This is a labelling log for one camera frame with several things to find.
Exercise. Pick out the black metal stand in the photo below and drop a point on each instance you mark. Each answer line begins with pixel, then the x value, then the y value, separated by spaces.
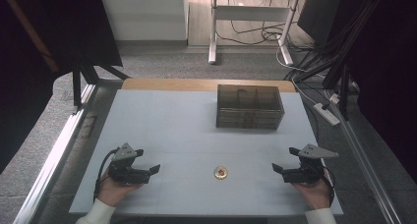
pixel 343 93
pixel 77 86

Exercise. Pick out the small white plug adapter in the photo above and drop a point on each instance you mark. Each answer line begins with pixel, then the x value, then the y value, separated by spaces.
pixel 335 98

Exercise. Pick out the white cabinet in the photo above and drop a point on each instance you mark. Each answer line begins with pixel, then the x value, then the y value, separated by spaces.
pixel 144 17

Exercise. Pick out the white power strip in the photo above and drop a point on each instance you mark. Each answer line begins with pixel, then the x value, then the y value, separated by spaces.
pixel 326 113

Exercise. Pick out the black curtain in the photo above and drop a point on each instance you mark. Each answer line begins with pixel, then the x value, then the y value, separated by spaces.
pixel 387 70
pixel 49 37

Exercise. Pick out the round gold and red badge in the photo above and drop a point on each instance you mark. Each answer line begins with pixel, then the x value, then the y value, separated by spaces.
pixel 220 173

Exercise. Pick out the person's left hand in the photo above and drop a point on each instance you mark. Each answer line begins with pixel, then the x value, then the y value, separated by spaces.
pixel 113 191

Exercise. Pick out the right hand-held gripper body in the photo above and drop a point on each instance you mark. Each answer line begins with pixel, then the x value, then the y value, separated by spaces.
pixel 303 173

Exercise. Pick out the white metal desk frame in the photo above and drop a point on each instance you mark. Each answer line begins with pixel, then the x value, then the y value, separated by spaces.
pixel 252 12

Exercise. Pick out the transparent brown drawer organizer box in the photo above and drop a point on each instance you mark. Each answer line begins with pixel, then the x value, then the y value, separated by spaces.
pixel 249 107

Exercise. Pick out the aluminium frame rail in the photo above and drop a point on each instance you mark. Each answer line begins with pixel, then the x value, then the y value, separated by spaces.
pixel 52 165
pixel 364 161

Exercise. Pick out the wooden table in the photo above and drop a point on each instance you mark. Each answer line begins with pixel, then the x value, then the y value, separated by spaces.
pixel 170 84

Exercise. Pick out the person's right hand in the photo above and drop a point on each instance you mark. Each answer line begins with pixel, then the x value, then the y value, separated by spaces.
pixel 314 194

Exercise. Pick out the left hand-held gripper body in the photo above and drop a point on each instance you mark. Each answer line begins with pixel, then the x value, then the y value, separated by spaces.
pixel 126 173

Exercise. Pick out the dark monitor panel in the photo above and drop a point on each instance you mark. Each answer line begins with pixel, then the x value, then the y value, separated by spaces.
pixel 314 21

